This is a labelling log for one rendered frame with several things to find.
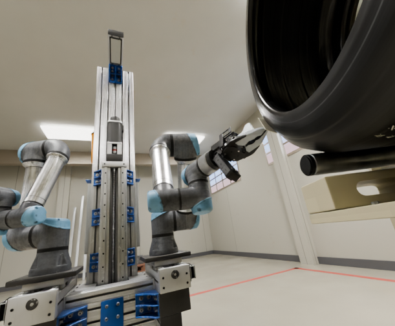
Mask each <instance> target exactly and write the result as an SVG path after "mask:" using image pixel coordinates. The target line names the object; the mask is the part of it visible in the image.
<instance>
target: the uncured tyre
mask: <svg viewBox="0 0 395 326"><path fill-rule="evenodd" d="M358 4H359V0H247V3H246V55H247V62H248V72H249V77H250V83H251V89H252V92H253V96H254V98H255V102H256V104H257V107H258V109H259V111H260V113H261V114H262V117H263V118H264V119H265V121H266V122H267V124H268V125H269V126H270V127H271V128H272V129H274V130H275V131H276V132H278V133H279V134H280V135H281V136H282V137H283V138H284V139H286V140H287V141H288V142H289V143H291V144H293V145H295V146H297V147H300V148H303V149H309V150H314V151H321V152H327V153H340V152H346V151H356V150H362V149H372V148H378V147H388V146H395V137H394V138H391V139H388V140H380V139H375V138H369V137H371V136H372V135H375V134H376V133H378V132H380V131H381V130H382V129H384V128H386V127H387V126H389V125H390V124H392V123H395V0H363V1H362V4H361V6H360V9H359V12H358V15H357V17H356V12H357V9H358ZM355 19H356V20H355Z"/></svg>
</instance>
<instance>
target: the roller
mask: <svg viewBox="0 0 395 326"><path fill-rule="evenodd" d="M387 166H395V146H388V147H378V148H372V149H362V150H356V151H346V152H340V153H327V152H324V153H313V154H308V155H303V156H302V158H301V160H300V168H301V171H302V172H303V173H304V174H305V175H306V176H314V175H324V174H330V173H340V172H346V171H355V170H361V169H371V168H381V167H387Z"/></svg>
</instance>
